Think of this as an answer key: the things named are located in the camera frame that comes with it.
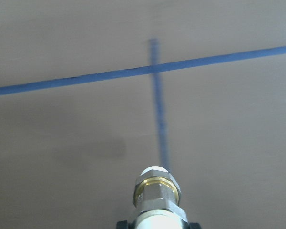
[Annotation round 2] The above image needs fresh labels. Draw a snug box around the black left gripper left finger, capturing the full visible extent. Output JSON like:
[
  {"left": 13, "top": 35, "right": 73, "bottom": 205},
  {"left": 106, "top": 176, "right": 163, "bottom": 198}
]
[{"left": 116, "top": 217, "right": 133, "bottom": 229}]

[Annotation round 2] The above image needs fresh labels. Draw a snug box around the white PPR pipe brass fitting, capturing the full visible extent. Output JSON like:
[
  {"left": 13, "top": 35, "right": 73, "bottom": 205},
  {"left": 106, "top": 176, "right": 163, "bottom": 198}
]
[{"left": 128, "top": 166, "right": 190, "bottom": 229}]

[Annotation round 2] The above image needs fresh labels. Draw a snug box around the brown paper table cover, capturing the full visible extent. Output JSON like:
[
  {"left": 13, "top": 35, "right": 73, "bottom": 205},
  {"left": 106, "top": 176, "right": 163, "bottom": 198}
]
[{"left": 0, "top": 0, "right": 286, "bottom": 229}]

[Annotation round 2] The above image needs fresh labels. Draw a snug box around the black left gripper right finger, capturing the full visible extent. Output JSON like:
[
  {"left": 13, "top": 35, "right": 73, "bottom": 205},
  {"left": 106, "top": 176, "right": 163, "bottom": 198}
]
[{"left": 185, "top": 219, "right": 201, "bottom": 229}]

